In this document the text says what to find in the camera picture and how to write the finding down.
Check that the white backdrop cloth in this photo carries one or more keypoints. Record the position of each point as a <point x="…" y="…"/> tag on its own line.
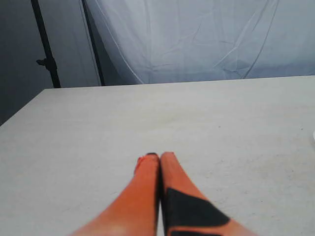
<point x="168" y="41"/>

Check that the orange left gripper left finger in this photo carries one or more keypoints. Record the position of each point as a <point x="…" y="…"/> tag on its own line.
<point x="135" y="211"/>

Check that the black stand pole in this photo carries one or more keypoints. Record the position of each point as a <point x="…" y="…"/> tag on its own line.
<point x="48" y="62"/>

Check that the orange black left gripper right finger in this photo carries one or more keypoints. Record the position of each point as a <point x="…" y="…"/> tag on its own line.
<point x="186" y="211"/>

